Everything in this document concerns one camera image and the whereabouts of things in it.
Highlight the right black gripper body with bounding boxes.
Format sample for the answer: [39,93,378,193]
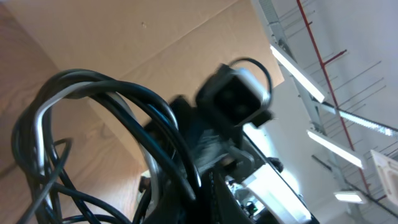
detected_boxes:
[142,95,246,175]

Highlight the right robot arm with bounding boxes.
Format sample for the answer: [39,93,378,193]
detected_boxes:
[142,95,317,223]

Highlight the black USB cable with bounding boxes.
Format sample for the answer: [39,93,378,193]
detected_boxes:
[11,68,203,224]

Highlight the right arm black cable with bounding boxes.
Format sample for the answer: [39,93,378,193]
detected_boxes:
[228,57,274,97]

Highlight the ceiling light fixture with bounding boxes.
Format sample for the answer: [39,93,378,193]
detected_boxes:
[270,44,327,103]

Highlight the white USB cable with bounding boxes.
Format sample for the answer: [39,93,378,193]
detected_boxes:
[34,81,162,218]

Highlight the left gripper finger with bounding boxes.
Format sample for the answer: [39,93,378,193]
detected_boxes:
[149,169,251,224]

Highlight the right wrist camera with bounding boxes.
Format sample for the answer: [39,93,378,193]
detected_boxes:
[195,63,272,126]

